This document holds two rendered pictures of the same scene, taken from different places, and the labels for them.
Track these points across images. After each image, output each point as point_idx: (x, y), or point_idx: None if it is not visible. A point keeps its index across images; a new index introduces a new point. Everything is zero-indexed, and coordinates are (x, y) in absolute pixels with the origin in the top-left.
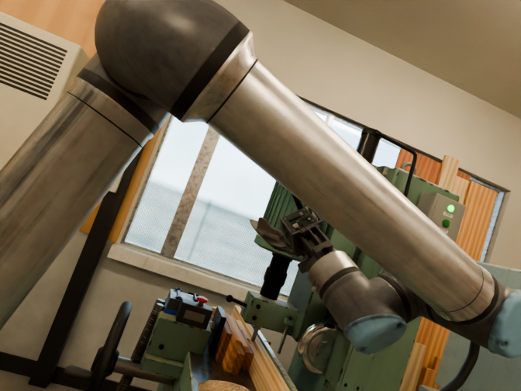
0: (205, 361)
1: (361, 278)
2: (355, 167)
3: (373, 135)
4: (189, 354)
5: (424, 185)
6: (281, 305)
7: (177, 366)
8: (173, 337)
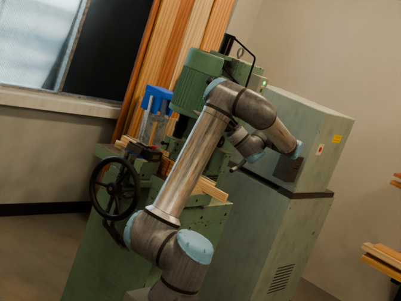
0: (162, 176)
1: (251, 138)
2: (282, 128)
3: (232, 39)
4: (154, 175)
5: (253, 68)
6: (185, 140)
7: (150, 181)
8: (147, 169)
